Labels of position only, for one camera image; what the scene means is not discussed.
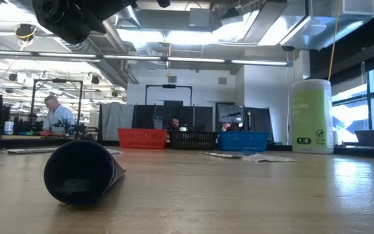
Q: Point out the black comb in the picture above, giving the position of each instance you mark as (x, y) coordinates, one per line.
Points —
(31, 150)
(222, 155)

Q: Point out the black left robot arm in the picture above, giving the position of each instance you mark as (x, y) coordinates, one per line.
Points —
(73, 19)

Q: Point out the person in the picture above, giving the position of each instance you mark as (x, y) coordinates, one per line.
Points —
(175, 123)
(229, 126)
(57, 115)
(32, 120)

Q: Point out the black partition panel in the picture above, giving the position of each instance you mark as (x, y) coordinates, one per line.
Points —
(260, 120)
(203, 117)

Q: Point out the black plastic basket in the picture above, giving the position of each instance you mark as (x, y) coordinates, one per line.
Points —
(193, 140)

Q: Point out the dark computer monitor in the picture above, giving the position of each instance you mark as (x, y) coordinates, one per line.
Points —
(230, 113)

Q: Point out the red plastic basket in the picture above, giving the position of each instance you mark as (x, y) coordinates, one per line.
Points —
(141, 138)

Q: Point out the long ceiling light strip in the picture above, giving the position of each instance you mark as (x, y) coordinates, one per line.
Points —
(193, 59)

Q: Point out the blue plastic basket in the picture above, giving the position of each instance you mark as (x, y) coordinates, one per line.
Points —
(243, 141)

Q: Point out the gray fabric partition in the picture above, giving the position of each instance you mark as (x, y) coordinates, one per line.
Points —
(115, 120)

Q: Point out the black track spotlight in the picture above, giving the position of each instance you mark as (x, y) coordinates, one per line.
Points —
(12, 77)
(95, 80)

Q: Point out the white wipes canister green label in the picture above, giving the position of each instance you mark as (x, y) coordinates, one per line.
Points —
(310, 120)

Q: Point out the white plastic tub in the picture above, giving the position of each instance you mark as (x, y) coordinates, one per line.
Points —
(8, 127)

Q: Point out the black metal gantry frame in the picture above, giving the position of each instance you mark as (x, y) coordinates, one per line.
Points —
(169, 86)
(57, 80)

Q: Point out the gray square wall vent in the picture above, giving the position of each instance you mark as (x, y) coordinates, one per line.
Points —
(222, 81)
(172, 79)

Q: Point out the dark dome security camera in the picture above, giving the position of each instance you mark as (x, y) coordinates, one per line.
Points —
(288, 48)

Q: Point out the silver rectangular air duct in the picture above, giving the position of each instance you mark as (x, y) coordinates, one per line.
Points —
(304, 29)

